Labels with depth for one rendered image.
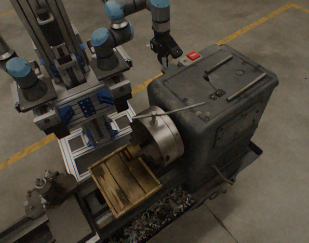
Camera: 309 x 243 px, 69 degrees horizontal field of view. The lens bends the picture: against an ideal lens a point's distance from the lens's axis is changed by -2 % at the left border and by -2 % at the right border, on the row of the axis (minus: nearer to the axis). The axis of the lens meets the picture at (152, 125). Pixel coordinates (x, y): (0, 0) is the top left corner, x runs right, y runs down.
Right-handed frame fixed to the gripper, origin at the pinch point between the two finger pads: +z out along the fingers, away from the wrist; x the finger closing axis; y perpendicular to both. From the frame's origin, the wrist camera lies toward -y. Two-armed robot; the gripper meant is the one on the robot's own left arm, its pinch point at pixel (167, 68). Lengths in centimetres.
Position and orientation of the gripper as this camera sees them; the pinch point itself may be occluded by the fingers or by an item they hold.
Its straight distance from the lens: 116.2
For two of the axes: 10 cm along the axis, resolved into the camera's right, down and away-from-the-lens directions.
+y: -5.8, -6.2, 5.3
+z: 0.9, 5.9, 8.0
